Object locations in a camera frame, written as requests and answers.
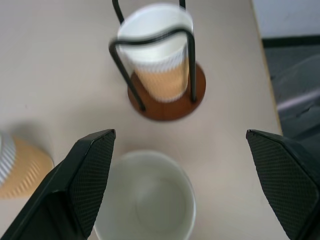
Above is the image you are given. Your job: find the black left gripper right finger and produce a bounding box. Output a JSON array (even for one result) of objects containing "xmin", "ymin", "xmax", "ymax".
[{"xmin": 245, "ymin": 129, "xmax": 320, "ymax": 240}]

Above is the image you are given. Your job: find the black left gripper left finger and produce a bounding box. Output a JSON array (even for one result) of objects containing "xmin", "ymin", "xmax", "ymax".
[{"xmin": 0, "ymin": 128, "xmax": 117, "ymax": 240}]

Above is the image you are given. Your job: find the ribbed white orange paper cup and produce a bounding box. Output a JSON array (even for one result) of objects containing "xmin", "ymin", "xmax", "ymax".
[
  {"xmin": 117, "ymin": 4, "xmax": 195, "ymax": 103},
  {"xmin": 0, "ymin": 131, "xmax": 55, "ymax": 200},
  {"xmin": 93, "ymin": 149, "xmax": 197, "ymax": 240}
]

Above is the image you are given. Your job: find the wire cup holder wooden base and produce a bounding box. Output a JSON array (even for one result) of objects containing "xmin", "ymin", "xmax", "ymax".
[{"xmin": 108, "ymin": 0, "xmax": 207, "ymax": 122}]

